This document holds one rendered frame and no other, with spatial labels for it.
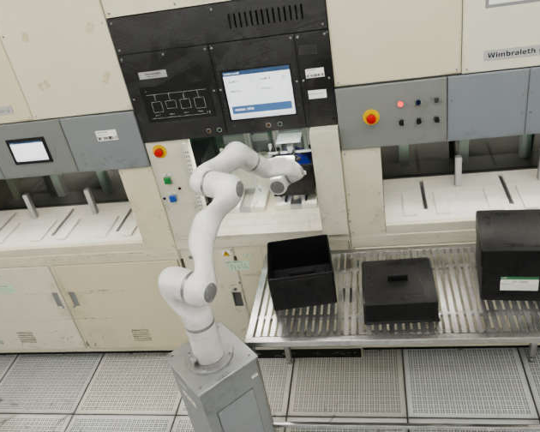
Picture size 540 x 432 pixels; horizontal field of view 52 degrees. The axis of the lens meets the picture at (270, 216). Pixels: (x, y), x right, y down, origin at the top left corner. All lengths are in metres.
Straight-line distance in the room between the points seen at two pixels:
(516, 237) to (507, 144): 0.80
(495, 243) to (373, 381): 1.16
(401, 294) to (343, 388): 0.95
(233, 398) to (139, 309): 1.11
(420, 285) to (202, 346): 0.89
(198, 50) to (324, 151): 0.67
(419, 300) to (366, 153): 0.67
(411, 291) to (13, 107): 1.92
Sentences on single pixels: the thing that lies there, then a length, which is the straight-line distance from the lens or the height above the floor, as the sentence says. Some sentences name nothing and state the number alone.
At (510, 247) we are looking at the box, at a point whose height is 1.01.
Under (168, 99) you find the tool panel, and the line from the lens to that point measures 2.49.
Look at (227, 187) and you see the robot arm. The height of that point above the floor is 1.42.
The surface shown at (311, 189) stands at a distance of 2.82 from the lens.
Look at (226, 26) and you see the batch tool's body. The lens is 2.33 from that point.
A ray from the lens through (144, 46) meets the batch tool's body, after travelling 2.45.
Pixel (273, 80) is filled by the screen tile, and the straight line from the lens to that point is 2.36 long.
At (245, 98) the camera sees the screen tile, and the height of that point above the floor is 1.56.
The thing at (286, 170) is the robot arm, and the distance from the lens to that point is 2.35.
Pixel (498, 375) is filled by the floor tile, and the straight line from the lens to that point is 3.18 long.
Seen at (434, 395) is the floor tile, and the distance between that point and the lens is 3.07.
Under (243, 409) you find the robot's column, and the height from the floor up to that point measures 0.54.
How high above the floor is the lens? 2.37
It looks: 32 degrees down
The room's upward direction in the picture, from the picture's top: 11 degrees counter-clockwise
